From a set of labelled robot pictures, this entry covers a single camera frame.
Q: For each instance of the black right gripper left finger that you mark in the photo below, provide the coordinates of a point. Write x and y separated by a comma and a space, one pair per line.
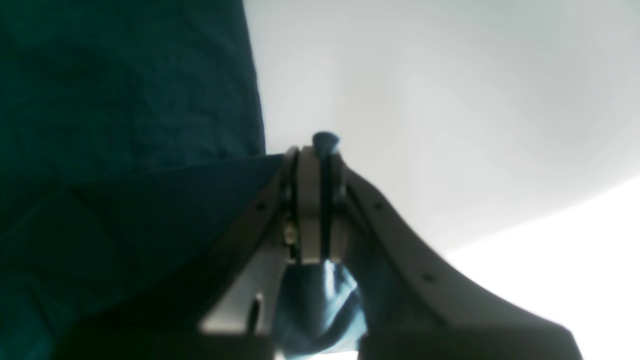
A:
281, 226

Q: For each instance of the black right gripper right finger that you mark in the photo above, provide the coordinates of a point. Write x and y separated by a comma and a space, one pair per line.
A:
416, 305

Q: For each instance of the dark blue T-shirt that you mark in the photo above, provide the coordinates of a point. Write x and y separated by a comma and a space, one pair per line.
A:
131, 136

